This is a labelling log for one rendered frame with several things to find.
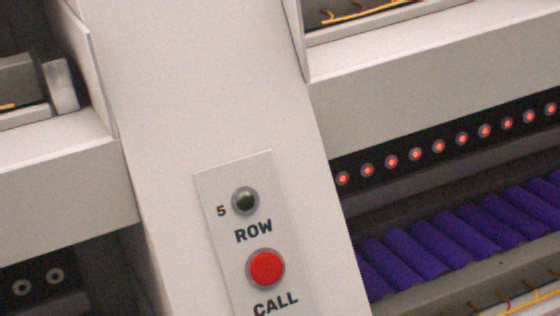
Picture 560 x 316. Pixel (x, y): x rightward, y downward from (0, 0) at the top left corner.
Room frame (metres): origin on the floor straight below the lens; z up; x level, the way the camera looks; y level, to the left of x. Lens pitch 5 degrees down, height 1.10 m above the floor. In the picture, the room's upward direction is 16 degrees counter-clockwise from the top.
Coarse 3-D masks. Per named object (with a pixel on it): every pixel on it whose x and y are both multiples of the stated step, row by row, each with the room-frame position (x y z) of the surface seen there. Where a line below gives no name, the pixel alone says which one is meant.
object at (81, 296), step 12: (132, 276) 0.48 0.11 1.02; (84, 288) 0.50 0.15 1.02; (48, 300) 0.49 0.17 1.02; (60, 300) 0.49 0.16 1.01; (72, 300) 0.49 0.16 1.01; (84, 300) 0.50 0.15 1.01; (144, 300) 0.46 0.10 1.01; (12, 312) 0.49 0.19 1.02; (24, 312) 0.48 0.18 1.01; (36, 312) 0.49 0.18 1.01; (48, 312) 0.49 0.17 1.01; (60, 312) 0.49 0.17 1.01; (72, 312) 0.50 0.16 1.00; (84, 312) 0.50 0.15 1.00; (144, 312) 0.47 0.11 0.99
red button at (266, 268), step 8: (256, 256) 0.36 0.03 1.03; (264, 256) 0.36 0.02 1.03; (272, 256) 0.36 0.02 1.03; (256, 264) 0.36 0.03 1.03; (264, 264) 0.36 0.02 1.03; (272, 264) 0.36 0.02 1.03; (280, 264) 0.36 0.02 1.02; (256, 272) 0.36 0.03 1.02; (264, 272) 0.36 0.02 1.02; (272, 272) 0.36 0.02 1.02; (280, 272) 0.36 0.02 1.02; (256, 280) 0.36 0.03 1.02; (264, 280) 0.36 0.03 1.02; (272, 280) 0.36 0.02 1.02
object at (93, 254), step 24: (0, 0) 0.53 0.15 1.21; (24, 0) 0.54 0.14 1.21; (24, 24) 0.53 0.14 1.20; (24, 48) 0.53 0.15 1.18; (96, 240) 0.54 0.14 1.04; (96, 264) 0.53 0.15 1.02; (120, 264) 0.54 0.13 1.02; (96, 288) 0.53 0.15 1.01; (120, 288) 0.54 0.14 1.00; (120, 312) 0.54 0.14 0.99
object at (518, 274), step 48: (528, 96) 0.59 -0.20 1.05; (384, 144) 0.56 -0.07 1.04; (432, 144) 0.57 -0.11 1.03; (480, 144) 0.59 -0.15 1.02; (528, 144) 0.60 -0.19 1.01; (336, 192) 0.55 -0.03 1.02; (384, 192) 0.56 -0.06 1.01; (432, 192) 0.57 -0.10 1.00; (480, 192) 0.57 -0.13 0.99; (528, 192) 0.56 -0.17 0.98; (384, 240) 0.54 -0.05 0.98; (432, 240) 0.52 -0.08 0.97; (480, 240) 0.51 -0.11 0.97; (528, 240) 0.51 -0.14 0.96; (384, 288) 0.48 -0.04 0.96; (432, 288) 0.46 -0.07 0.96; (480, 288) 0.47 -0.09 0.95; (528, 288) 0.48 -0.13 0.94
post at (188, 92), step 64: (64, 0) 0.40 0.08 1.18; (128, 0) 0.36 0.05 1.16; (192, 0) 0.36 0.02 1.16; (256, 0) 0.37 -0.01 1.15; (128, 64) 0.35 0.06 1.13; (192, 64) 0.36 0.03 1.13; (256, 64) 0.37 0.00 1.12; (128, 128) 0.35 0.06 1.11; (192, 128) 0.36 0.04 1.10; (256, 128) 0.37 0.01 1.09; (192, 192) 0.36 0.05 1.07; (320, 192) 0.37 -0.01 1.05; (128, 256) 0.50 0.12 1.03; (192, 256) 0.35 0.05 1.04; (320, 256) 0.37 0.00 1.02
